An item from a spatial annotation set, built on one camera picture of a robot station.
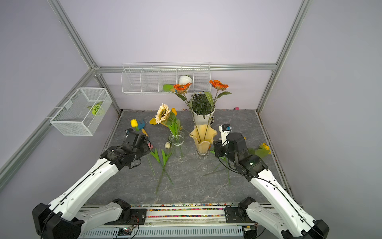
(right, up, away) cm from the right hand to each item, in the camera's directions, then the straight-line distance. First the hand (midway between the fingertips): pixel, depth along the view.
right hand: (215, 141), depth 74 cm
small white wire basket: (-73, +15, +9) cm, 75 cm away
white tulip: (-30, -16, +17) cm, 38 cm away
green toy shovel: (-30, +33, +25) cm, 51 cm away
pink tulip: (+8, -14, +20) cm, 26 cm away
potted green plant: (-6, +19, +25) cm, 32 cm away
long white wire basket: (-40, +40, +24) cm, 61 cm away
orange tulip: (-22, +8, +7) cm, 24 cm away
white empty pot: (-17, +37, +19) cm, 45 cm away
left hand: (-36, -4, +4) cm, 37 cm away
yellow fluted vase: (-5, +1, +13) cm, 14 cm away
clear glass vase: (-21, -6, +14) cm, 26 cm away
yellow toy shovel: (-44, +11, +42) cm, 61 cm away
